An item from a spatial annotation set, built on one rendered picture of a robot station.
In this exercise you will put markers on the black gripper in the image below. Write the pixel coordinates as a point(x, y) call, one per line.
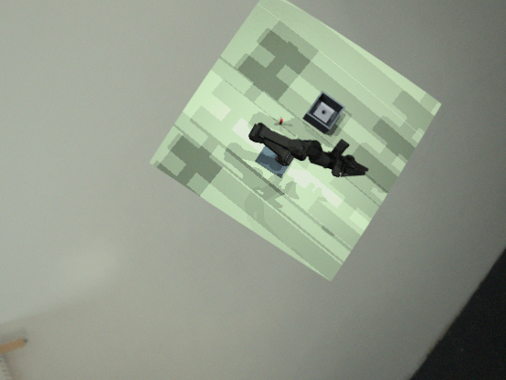
point(347, 166)

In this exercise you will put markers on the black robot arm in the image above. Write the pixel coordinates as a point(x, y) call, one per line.
point(298, 148)

